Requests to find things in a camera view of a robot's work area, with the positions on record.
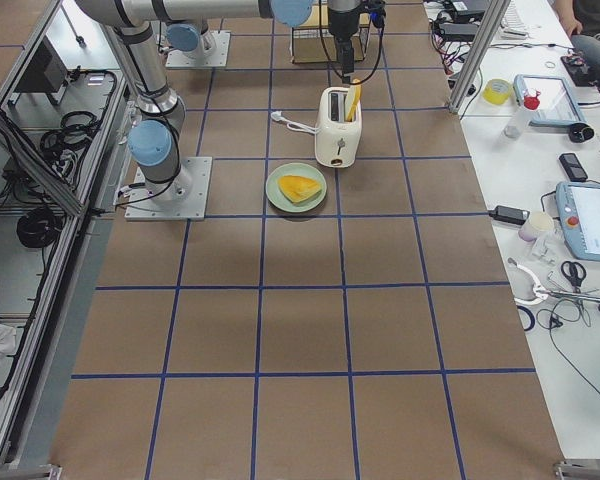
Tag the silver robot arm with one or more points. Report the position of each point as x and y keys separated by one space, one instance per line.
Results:
x=193 y=39
x=154 y=141

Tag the small black bowl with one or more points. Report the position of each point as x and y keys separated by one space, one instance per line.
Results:
x=580 y=132

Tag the near blue teach pendant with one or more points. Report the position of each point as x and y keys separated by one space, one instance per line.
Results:
x=578 y=205

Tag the blue teach pendant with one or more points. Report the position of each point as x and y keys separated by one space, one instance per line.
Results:
x=578 y=205
x=558 y=106

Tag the bread slice in toaster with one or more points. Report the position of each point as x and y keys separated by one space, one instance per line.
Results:
x=352 y=99

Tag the light green plate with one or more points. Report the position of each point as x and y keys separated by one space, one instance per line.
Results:
x=277 y=197

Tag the white paper cup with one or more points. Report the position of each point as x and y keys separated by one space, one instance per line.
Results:
x=537 y=224

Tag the triangular orange bread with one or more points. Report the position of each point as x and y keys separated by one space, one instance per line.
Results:
x=297 y=188

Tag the far blue teach pendant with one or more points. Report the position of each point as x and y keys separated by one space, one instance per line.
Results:
x=558 y=106

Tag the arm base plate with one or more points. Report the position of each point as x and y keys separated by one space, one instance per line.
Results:
x=218 y=59
x=186 y=197

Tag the wire basket with checked cloth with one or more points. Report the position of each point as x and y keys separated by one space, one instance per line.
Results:
x=312 y=42

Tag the aluminium frame post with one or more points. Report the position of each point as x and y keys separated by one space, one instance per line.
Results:
x=486 y=31

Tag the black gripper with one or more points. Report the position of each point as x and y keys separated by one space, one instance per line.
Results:
x=343 y=24

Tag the black remote phone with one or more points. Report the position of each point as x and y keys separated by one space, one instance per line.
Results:
x=573 y=167

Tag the white two-slot toaster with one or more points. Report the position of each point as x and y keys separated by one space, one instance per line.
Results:
x=336 y=141

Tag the yellow tape roll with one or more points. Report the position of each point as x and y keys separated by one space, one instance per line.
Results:
x=497 y=91

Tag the black scissors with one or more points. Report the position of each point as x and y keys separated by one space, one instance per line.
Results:
x=575 y=273

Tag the clear bottle red cap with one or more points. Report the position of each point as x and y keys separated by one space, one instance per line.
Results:
x=520 y=121

